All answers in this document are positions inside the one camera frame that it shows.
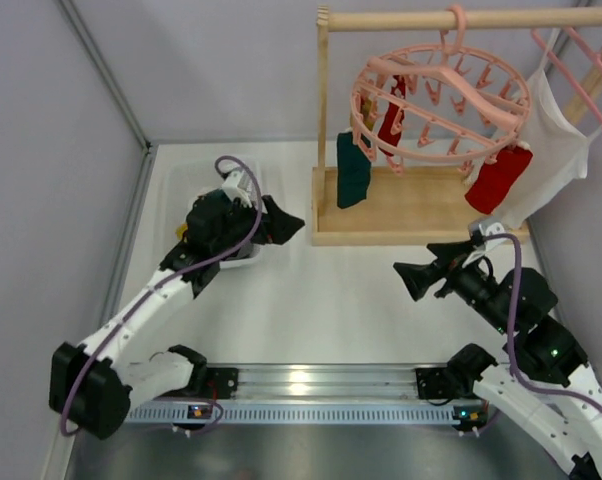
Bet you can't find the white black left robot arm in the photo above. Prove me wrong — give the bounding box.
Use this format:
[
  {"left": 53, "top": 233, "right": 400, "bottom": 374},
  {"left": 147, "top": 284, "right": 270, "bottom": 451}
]
[{"left": 49, "top": 189, "right": 305, "bottom": 439}]

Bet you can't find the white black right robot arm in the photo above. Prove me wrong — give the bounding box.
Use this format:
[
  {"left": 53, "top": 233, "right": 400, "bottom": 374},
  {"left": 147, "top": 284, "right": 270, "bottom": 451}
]
[{"left": 393, "top": 233, "right": 602, "bottom": 479}]

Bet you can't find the pink round clip hanger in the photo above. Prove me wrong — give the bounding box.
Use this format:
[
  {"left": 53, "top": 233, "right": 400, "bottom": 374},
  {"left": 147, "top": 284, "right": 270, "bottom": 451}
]
[{"left": 350, "top": 4, "right": 532, "bottom": 174}]

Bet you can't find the pink clothes hanger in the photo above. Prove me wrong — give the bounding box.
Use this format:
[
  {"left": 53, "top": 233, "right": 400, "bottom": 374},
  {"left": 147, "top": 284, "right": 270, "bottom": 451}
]
[{"left": 530, "top": 25, "right": 602, "bottom": 154}]

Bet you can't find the white plastic basket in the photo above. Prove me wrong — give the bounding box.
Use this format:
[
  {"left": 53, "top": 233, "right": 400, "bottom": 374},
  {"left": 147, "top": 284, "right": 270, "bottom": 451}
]
[{"left": 153, "top": 156, "right": 265, "bottom": 269}]

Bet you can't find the wooden clothes rack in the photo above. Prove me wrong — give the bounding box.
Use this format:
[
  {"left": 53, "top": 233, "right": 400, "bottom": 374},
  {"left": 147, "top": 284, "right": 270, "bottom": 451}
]
[{"left": 312, "top": 7, "right": 602, "bottom": 246}]

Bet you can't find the red sock front right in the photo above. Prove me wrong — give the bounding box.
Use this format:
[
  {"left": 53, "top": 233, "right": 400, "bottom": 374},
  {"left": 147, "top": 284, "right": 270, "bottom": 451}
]
[{"left": 464, "top": 146, "right": 533, "bottom": 215}]

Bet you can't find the yellow bear pattern sock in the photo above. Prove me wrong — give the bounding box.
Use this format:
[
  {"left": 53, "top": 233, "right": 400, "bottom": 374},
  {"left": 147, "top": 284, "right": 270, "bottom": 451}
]
[{"left": 350, "top": 90, "right": 378, "bottom": 131}]

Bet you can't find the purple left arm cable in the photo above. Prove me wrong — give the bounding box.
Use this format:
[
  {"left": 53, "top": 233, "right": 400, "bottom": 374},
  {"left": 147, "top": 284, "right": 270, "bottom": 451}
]
[{"left": 59, "top": 155, "right": 265, "bottom": 437}]

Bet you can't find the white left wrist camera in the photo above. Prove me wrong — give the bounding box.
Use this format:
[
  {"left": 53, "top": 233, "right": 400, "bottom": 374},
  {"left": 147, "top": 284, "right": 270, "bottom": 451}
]
[{"left": 221, "top": 168, "right": 256, "bottom": 207}]

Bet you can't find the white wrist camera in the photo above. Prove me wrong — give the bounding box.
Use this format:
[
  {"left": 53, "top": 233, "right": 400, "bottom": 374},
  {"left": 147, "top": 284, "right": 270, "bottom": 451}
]
[
  {"left": 466, "top": 217, "right": 506, "bottom": 263},
  {"left": 221, "top": 168, "right": 256, "bottom": 207}
]

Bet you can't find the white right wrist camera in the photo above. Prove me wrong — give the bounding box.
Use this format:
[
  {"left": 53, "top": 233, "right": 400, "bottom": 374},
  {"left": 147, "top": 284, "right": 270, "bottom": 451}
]
[{"left": 466, "top": 217, "right": 506, "bottom": 263}]

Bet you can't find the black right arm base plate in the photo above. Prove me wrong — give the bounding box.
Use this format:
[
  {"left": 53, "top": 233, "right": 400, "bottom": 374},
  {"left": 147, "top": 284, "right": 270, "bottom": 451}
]
[{"left": 415, "top": 367, "right": 459, "bottom": 405}]

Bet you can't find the white slotted cable duct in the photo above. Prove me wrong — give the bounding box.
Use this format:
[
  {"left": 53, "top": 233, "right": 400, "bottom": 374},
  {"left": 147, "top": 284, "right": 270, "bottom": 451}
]
[{"left": 126, "top": 402, "right": 486, "bottom": 426}]

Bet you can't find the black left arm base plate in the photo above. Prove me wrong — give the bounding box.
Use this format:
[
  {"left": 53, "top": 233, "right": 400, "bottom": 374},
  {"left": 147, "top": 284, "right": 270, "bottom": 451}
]
[{"left": 199, "top": 367, "right": 239, "bottom": 400}]

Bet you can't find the aluminium mounting rail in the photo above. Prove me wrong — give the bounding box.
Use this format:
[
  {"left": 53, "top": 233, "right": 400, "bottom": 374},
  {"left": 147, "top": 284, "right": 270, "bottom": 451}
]
[{"left": 125, "top": 363, "right": 487, "bottom": 401}]

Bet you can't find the red sock inside ring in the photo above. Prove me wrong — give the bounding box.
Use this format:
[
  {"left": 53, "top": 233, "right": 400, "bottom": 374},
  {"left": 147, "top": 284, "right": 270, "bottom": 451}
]
[{"left": 378, "top": 76, "right": 406, "bottom": 147}]

